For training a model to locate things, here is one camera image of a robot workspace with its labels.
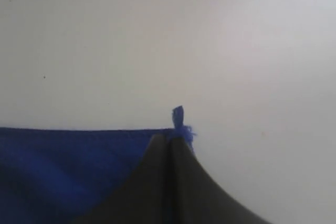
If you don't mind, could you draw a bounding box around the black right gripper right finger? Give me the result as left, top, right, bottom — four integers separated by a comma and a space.
169, 137, 268, 224

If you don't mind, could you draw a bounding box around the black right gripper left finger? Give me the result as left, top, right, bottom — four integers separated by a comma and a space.
72, 134, 168, 224

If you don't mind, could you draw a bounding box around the blue microfiber towel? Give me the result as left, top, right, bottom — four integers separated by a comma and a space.
1, 106, 193, 223

